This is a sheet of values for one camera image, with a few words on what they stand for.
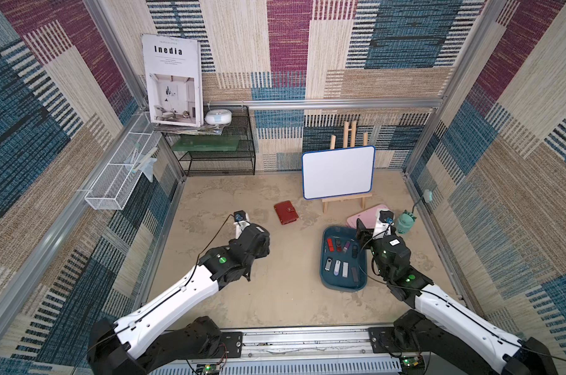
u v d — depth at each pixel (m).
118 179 0.94
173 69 0.79
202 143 1.04
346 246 0.94
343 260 0.92
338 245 0.94
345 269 0.88
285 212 1.05
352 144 0.92
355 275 0.87
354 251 0.95
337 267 0.89
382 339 0.74
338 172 0.96
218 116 0.88
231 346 0.73
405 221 0.93
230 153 1.16
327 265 0.89
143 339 0.40
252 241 0.57
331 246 0.94
